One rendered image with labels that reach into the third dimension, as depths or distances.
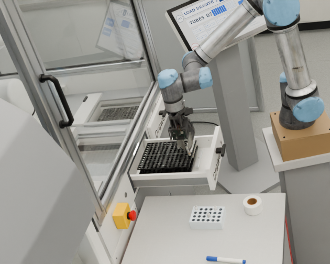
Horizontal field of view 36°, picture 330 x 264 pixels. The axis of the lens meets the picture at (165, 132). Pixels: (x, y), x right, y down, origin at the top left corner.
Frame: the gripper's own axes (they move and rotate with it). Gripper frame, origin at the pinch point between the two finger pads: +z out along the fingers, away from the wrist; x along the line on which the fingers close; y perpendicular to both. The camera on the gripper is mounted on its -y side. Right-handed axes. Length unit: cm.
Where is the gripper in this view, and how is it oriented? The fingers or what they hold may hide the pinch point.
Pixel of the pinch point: (187, 146)
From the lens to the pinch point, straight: 202.9
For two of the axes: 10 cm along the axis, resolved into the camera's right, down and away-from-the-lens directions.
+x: 9.5, -0.6, -3.1
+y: -2.2, 5.9, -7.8
